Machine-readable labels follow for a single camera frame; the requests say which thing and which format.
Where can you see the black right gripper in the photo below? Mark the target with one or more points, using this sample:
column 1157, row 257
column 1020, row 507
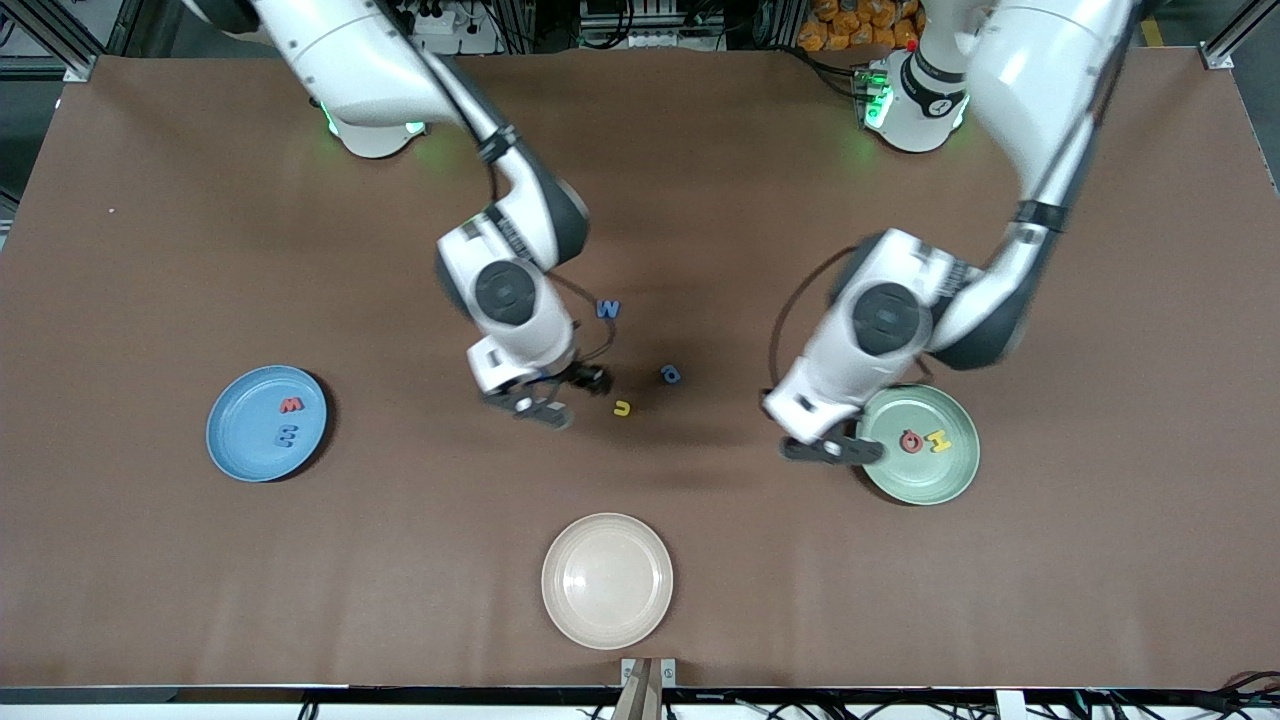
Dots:
column 574, row 375

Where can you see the blue foam capital letter W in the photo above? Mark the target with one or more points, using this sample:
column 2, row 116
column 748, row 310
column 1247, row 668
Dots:
column 608, row 310

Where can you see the pink foam letter Q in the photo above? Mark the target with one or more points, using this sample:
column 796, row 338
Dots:
column 904, row 443

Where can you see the blue foam lowercase letter m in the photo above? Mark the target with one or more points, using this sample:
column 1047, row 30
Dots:
column 290, row 436

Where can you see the yellow foam letter H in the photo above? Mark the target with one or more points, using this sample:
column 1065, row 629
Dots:
column 939, row 441

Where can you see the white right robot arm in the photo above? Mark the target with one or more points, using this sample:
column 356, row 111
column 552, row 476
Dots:
column 350, row 60

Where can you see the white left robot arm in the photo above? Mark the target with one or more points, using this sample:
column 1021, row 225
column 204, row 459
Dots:
column 1040, row 80

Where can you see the beige round plate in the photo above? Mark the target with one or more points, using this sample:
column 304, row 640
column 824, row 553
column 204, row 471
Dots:
column 607, row 580

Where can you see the brown table cover sheet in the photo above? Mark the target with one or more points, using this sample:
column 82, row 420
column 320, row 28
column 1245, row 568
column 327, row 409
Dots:
column 700, row 150

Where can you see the green round plate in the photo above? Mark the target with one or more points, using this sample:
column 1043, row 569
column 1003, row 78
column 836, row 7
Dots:
column 930, row 480

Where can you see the white power strip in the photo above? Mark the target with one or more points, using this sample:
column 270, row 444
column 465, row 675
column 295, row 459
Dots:
column 460, row 45

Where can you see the blue round plate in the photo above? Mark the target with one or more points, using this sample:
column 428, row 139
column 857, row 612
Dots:
column 240, row 430

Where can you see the pile of orange objects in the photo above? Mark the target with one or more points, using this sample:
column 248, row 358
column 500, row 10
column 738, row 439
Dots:
column 830, row 35

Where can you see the aluminium frame profile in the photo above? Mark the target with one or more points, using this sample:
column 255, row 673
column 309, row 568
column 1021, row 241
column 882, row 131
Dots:
column 1225, row 45
column 80, row 66

